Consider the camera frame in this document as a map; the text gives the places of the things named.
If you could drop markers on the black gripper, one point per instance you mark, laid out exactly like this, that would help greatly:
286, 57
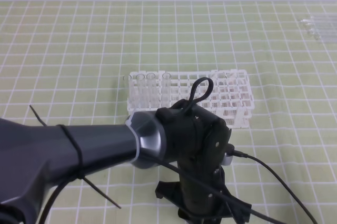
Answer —
198, 140

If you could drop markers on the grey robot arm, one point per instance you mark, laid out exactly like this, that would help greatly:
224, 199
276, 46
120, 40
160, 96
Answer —
150, 147

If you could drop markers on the white plastic test tube rack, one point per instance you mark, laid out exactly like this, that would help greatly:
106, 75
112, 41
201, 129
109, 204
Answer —
231, 97

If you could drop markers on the clear test tube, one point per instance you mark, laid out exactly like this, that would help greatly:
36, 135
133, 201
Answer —
151, 82
127, 80
141, 85
166, 89

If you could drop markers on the clear test tube far left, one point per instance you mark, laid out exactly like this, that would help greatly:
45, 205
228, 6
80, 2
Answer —
127, 80

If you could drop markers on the green grid tablecloth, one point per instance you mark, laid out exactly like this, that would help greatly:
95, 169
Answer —
67, 61

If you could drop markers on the clear spare test tubes pile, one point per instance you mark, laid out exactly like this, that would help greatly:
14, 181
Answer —
322, 27

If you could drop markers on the black zip tie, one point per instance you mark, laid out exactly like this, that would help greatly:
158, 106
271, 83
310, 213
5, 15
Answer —
57, 155

